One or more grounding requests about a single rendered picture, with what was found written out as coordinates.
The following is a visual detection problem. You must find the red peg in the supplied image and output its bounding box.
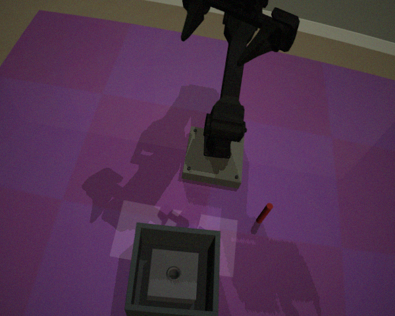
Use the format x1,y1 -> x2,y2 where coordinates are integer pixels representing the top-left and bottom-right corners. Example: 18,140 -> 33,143
256,203 -> 273,224

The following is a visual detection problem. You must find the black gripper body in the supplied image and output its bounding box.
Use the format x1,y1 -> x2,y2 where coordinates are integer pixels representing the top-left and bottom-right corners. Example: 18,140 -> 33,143
203,0 -> 300,52

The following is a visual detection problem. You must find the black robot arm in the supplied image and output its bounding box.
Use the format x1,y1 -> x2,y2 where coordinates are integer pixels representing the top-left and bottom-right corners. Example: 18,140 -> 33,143
203,13 -> 258,159

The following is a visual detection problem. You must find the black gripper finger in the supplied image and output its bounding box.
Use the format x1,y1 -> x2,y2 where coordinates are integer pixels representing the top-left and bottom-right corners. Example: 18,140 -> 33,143
181,0 -> 204,41
237,18 -> 284,66

